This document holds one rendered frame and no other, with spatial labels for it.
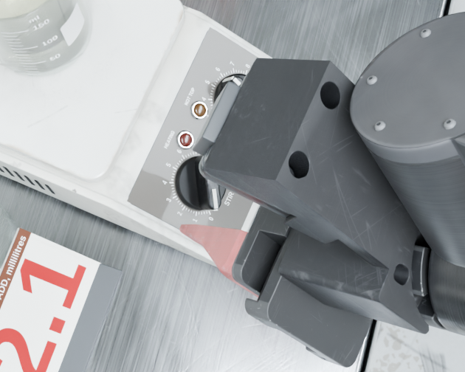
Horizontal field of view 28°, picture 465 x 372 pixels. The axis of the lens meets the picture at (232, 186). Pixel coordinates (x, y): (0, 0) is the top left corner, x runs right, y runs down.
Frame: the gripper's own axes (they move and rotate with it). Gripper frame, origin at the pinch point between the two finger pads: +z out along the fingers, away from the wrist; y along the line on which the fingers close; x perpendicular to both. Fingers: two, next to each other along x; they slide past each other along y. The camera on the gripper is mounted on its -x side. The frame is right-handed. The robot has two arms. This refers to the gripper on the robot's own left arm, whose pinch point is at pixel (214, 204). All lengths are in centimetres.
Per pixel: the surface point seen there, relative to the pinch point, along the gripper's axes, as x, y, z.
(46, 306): 3.2, 7.6, 13.4
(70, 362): 6.0, 10.0, 12.5
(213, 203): 4.6, -1.5, 5.3
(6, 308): 0.9, 8.7, 13.7
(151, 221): 3.4, 0.8, 8.1
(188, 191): 4.0, -1.7, 7.0
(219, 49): 2.2, -10.2, 8.1
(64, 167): -2.6, 0.6, 9.6
